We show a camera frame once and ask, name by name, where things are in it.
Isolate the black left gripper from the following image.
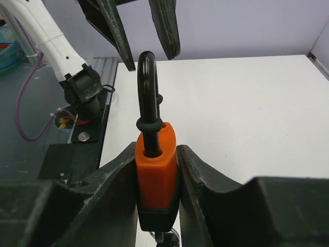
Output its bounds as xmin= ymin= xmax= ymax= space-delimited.
xmin=78 ymin=0 xmax=180 ymax=72

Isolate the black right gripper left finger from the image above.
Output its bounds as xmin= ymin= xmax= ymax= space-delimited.
xmin=1 ymin=143 xmax=137 ymax=246

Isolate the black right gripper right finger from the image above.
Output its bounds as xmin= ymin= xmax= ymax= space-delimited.
xmin=177 ymin=145 xmax=328 ymax=246

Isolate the orange black Opel padlock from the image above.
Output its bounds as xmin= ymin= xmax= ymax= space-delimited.
xmin=135 ymin=51 xmax=179 ymax=233

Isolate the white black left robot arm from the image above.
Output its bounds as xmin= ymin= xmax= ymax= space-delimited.
xmin=1 ymin=0 xmax=180 ymax=119

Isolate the clear bin with tubing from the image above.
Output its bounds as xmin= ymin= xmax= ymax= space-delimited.
xmin=1 ymin=18 xmax=26 ymax=76

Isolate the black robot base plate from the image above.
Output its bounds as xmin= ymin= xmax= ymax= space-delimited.
xmin=38 ymin=84 xmax=115 ymax=185

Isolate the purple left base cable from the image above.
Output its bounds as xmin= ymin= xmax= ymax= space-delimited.
xmin=14 ymin=51 xmax=78 ymax=142

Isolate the aluminium table edge rail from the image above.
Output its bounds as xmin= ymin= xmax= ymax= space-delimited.
xmin=307 ymin=52 xmax=329 ymax=80

